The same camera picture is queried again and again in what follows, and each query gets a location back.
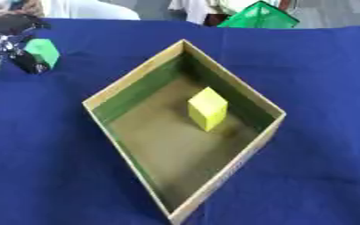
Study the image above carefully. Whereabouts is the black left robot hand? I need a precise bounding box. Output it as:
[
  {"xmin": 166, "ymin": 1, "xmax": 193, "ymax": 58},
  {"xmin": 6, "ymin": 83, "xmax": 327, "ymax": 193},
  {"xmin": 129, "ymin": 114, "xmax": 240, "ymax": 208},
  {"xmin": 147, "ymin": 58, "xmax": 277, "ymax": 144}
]
[{"xmin": 0, "ymin": 13, "xmax": 53, "ymax": 76}]

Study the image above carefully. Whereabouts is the green block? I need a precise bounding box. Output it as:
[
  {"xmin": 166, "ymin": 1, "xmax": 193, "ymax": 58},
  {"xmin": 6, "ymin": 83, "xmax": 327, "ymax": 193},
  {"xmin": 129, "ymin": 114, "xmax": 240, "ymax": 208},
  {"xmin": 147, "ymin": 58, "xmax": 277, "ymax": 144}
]
[{"xmin": 23, "ymin": 38, "xmax": 62, "ymax": 70}]

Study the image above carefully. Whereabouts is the tan cardboard box green inside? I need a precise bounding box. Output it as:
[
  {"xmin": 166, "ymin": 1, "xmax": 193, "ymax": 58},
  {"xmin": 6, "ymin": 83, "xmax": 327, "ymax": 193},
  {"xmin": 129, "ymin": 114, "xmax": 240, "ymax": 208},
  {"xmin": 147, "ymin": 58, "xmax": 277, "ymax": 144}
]
[{"xmin": 82, "ymin": 39, "xmax": 288, "ymax": 225}]

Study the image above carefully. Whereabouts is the person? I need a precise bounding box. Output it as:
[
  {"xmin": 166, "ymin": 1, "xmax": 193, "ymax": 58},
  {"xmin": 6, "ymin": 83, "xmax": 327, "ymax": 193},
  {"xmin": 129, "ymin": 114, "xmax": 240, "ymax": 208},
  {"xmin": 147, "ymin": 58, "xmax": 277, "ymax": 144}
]
[{"xmin": 0, "ymin": 0, "xmax": 142, "ymax": 21}]

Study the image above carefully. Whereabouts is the yellow block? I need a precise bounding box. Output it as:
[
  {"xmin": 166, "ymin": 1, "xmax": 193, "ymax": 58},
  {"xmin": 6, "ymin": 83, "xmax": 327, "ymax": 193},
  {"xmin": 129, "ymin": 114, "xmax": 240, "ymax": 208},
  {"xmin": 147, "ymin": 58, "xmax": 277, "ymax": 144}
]
[{"xmin": 186, "ymin": 86, "xmax": 229, "ymax": 133}]

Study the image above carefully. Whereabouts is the green mesh bag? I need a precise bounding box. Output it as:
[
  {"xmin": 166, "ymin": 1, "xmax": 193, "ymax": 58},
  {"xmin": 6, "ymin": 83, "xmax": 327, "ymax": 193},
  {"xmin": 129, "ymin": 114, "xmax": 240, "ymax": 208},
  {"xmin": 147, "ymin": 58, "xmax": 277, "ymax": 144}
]
[{"xmin": 217, "ymin": 0, "xmax": 302, "ymax": 29}]

